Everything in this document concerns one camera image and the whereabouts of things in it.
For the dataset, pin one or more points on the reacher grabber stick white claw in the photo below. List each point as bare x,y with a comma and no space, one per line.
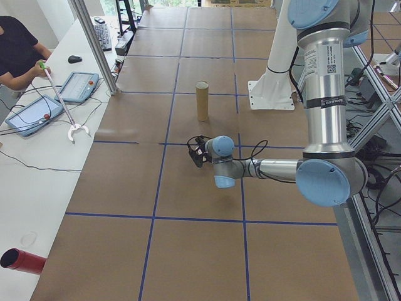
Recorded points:
76,126

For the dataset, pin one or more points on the person's right forearm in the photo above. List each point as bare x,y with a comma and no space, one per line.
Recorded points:
18,78

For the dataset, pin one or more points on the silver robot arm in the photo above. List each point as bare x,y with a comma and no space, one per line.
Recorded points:
326,94

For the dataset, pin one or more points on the person's right hand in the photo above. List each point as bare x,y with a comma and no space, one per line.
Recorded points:
43,71

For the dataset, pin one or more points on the brown cardboard shuttlecock tube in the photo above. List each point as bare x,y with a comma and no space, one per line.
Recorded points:
202,103

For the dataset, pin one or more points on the white metal mounting plate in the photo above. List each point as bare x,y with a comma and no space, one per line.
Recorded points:
277,47

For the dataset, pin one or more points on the dark box with white label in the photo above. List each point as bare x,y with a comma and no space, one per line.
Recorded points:
123,44

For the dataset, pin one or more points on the blue robot teach pendant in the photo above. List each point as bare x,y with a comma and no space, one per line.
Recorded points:
31,116
76,87

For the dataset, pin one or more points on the white side desk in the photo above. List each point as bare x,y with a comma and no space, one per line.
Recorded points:
47,175

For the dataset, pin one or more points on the black computer keyboard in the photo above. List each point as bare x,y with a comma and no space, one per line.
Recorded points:
103,37

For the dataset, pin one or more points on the black computer mouse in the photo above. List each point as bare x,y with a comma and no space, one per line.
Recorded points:
75,59

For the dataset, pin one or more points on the black metal rack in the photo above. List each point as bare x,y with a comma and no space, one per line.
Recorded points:
118,15

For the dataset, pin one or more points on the black handset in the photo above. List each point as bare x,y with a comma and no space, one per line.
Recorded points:
99,20

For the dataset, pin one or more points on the green and black device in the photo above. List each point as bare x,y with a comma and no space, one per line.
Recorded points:
355,76

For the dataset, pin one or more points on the black power adapter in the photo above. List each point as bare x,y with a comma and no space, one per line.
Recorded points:
372,98

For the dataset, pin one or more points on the clear round plastic lid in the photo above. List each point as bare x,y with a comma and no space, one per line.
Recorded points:
29,239

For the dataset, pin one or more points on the red cylindrical tube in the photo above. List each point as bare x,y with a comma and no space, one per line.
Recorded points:
28,262

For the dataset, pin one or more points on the brown cylindrical tool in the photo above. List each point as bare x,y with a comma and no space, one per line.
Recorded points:
388,79

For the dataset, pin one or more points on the person in black shirt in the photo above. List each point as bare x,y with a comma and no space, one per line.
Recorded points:
15,47

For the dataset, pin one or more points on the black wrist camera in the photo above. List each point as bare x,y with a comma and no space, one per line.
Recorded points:
198,142

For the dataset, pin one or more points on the aluminium profile post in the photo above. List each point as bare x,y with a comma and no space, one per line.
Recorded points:
93,40

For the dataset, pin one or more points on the metal V-shaped frame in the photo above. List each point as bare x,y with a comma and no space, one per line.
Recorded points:
390,103

